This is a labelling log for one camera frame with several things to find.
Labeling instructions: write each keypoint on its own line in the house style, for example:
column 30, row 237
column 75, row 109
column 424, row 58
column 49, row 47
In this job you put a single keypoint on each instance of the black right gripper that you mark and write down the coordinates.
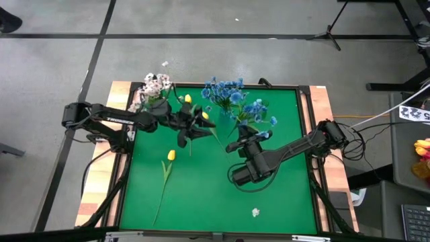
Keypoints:
column 252, row 168

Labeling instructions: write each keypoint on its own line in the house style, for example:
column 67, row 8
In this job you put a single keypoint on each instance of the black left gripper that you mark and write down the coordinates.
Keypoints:
column 181, row 119

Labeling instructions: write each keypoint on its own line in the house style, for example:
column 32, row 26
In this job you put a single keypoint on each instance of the yellow artificial tulip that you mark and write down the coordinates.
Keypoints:
column 188, row 98
column 171, row 155

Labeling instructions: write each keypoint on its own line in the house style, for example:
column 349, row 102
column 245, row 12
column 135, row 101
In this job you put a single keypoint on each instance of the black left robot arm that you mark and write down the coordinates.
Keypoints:
column 111, row 116

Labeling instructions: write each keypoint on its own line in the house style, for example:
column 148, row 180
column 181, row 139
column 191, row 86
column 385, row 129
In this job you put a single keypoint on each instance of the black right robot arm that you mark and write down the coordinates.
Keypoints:
column 295, row 146

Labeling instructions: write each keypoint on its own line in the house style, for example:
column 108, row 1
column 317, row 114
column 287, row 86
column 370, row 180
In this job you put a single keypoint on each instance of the loose white blossom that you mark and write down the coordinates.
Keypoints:
column 255, row 212

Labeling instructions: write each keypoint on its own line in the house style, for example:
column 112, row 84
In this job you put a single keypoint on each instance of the green table mat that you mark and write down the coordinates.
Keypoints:
column 201, row 201

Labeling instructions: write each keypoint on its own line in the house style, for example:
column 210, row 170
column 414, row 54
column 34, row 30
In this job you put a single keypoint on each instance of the silver aluminium bar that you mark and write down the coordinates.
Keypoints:
column 310, row 238
column 124, row 235

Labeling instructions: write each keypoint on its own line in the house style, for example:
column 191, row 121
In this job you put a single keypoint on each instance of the white paper scrap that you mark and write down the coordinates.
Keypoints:
column 359, row 196

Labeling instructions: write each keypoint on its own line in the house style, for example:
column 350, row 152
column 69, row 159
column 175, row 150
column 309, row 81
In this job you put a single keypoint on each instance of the black tripod stand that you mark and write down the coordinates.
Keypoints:
column 327, row 33

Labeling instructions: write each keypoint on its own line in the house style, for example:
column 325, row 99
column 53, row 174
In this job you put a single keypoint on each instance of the low grey desk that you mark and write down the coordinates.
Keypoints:
column 391, row 215

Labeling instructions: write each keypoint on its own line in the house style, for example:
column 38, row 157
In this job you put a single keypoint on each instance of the white paper number label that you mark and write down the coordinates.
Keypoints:
column 411, row 113

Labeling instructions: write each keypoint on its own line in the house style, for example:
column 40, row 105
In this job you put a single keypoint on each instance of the orange yellow tulip bunch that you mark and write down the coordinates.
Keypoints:
column 422, row 144

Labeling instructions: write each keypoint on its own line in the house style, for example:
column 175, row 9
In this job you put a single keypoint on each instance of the grey furniture leg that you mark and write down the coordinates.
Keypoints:
column 11, row 150

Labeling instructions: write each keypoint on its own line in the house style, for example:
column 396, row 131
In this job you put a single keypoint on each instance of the black keyboard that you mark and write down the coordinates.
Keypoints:
column 418, row 223

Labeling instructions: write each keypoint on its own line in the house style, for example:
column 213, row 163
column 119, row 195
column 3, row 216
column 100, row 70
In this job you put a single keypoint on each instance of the person's shoe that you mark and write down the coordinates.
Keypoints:
column 8, row 21

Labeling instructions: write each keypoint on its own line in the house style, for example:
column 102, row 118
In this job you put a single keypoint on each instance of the black frame clamp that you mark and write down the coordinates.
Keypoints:
column 265, row 82
column 155, row 80

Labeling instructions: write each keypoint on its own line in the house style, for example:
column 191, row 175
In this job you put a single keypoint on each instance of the black aluminium table frame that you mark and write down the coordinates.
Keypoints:
column 134, row 86

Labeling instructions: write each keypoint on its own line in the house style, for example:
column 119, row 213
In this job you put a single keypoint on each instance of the small grey camera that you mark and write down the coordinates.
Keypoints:
column 217, row 236

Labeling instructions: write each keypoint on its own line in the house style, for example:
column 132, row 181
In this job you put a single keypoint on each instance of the black desk leg frame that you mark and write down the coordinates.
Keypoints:
column 379, row 86

